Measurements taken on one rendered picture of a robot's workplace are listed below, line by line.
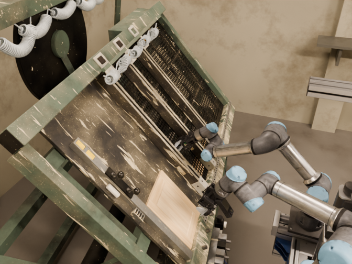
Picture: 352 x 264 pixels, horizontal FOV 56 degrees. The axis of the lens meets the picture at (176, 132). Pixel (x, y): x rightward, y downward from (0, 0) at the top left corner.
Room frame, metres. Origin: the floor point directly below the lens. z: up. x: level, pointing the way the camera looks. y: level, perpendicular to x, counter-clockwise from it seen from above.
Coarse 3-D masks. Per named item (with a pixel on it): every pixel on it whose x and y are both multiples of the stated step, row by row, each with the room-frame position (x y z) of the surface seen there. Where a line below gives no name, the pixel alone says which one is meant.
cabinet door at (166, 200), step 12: (156, 180) 1.51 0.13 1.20; (168, 180) 1.57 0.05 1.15; (156, 192) 1.42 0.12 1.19; (168, 192) 1.49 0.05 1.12; (180, 192) 1.55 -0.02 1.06; (156, 204) 1.35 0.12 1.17; (168, 204) 1.41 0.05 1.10; (180, 204) 1.47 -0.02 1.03; (192, 204) 1.54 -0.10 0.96; (168, 216) 1.33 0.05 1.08; (180, 216) 1.39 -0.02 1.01; (192, 216) 1.46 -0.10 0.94; (180, 228) 1.32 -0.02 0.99; (192, 228) 1.38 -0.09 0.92; (192, 240) 1.30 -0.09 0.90
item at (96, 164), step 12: (72, 144) 1.31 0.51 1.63; (84, 144) 1.35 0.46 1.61; (84, 156) 1.30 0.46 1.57; (96, 156) 1.33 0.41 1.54; (96, 168) 1.28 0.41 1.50; (108, 180) 1.27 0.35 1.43; (120, 192) 1.26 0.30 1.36; (132, 204) 1.24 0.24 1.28; (144, 204) 1.27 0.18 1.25; (156, 216) 1.26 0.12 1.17; (156, 228) 1.21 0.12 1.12; (168, 228) 1.24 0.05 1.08; (168, 240) 1.20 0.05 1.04; (180, 240) 1.22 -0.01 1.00; (180, 252) 1.18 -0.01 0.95; (192, 252) 1.21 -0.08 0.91
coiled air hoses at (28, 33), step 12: (72, 0) 2.35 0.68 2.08; (96, 0) 2.61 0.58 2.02; (60, 12) 2.12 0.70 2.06; (72, 12) 2.26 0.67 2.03; (24, 24) 1.82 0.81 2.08; (48, 24) 1.97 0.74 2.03; (24, 36) 1.80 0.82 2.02; (36, 36) 1.84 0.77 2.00; (0, 48) 1.59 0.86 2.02; (12, 48) 1.63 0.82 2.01; (24, 48) 1.71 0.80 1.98
